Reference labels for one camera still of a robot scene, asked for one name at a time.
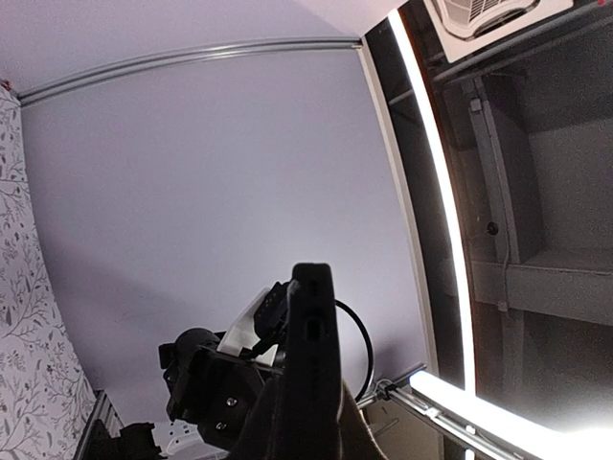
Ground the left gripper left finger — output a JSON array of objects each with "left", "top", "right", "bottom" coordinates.
[{"left": 229, "top": 378, "right": 289, "bottom": 460}]

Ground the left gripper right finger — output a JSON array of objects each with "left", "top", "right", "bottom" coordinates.
[{"left": 338, "top": 381, "right": 386, "bottom": 460}]

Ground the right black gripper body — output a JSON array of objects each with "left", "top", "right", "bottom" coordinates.
[{"left": 158, "top": 328, "right": 282, "bottom": 449}]

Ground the black phone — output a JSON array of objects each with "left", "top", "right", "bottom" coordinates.
[{"left": 278, "top": 263, "right": 342, "bottom": 459}]

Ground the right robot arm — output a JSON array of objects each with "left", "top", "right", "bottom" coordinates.
[{"left": 86, "top": 328, "right": 282, "bottom": 459}]

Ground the floral patterned table mat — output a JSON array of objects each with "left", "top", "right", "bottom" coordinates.
[{"left": 1, "top": 88, "right": 95, "bottom": 459}]

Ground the ceiling light strip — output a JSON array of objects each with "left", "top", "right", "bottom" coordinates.
[{"left": 387, "top": 10, "right": 601, "bottom": 459}]

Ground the ceiling air vent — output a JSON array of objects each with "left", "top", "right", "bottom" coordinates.
[{"left": 424, "top": 0, "right": 574, "bottom": 63}]

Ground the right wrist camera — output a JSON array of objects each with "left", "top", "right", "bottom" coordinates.
[{"left": 216, "top": 282, "right": 289, "bottom": 368}]

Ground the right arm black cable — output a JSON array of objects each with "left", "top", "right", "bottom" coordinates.
[{"left": 332, "top": 299, "right": 375, "bottom": 402}]

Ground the top aluminium frame rail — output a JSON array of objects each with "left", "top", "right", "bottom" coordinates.
[{"left": 16, "top": 37, "right": 362, "bottom": 107}]

